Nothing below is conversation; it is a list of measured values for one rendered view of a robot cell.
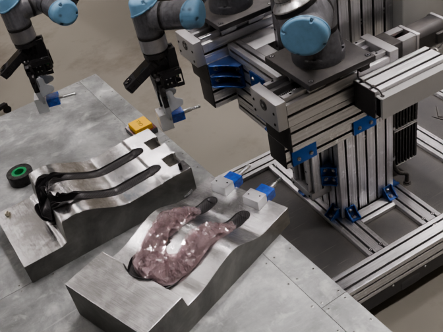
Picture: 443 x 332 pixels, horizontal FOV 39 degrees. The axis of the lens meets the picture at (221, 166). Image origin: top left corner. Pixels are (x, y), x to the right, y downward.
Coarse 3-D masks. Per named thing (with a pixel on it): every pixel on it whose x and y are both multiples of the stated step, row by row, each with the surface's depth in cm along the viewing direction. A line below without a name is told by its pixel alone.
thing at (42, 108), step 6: (36, 96) 202; (48, 96) 203; (54, 96) 203; (60, 96) 204; (66, 96) 204; (36, 102) 201; (48, 102) 202; (54, 102) 202; (60, 102) 203; (42, 108) 202; (48, 108) 203
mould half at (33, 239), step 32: (96, 160) 181; (160, 160) 174; (64, 192) 163; (128, 192) 167; (160, 192) 168; (0, 224) 170; (32, 224) 167; (64, 224) 155; (96, 224) 161; (128, 224) 167; (32, 256) 157; (64, 256) 160
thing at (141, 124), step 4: (136, 120) 203; (140, 120) 202; (144, 120) 202; (128, 124) 202; (132, 124) 201; (136, 124) 201; (140, 124) 200; (144, 124) 200; (148, 124) 200; (132, 128) 200; (136, 128) 199; (140, 128) 199; (144, 128) 199; (148, 128) 200; (136, 132) 198
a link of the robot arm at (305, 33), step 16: (288, 0) 147; (304, 0) 146; (320, 0) 150; (288, 16) 148; (304, 16) 147; (320, 16) 149; (288, 32) 149; (304, 32) 149; (320, 32) 148; (288, 48) 153; (304, 48) 152; (320, 48) 152
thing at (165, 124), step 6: (162, 108) 183; (180, 108) 183; (192, 108) 184; (156, 114) 183; (162, 114) 180; (174, 114) 181; (180, 114) 182; (162, 120) 180; (168, 120) 181; (174, 120) 182; (180, 120) 183; (162, 126) 182; (168, 126) 182; (174, 126) 183
